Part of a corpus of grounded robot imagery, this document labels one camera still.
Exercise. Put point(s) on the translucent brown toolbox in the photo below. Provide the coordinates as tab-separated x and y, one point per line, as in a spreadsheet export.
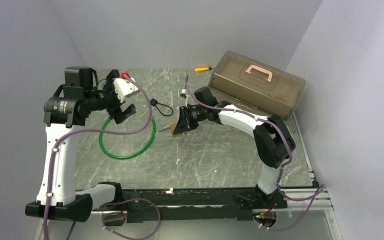
257	85

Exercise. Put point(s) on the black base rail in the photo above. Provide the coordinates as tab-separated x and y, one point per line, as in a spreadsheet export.
238	203

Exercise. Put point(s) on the yellow screwdriver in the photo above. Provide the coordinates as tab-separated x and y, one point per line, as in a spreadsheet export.
202	69

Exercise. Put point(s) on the green cable lock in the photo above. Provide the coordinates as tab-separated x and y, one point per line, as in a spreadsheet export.
116	152

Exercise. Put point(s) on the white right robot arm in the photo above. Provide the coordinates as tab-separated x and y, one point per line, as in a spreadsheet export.
272	138

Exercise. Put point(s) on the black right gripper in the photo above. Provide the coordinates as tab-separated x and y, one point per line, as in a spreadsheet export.
185	123

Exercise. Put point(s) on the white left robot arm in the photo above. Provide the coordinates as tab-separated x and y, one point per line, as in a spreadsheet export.
65	115

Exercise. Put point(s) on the brass padlock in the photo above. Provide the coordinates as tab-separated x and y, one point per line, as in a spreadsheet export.
172	129

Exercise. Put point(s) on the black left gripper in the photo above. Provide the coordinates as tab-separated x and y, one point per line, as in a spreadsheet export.
109	85

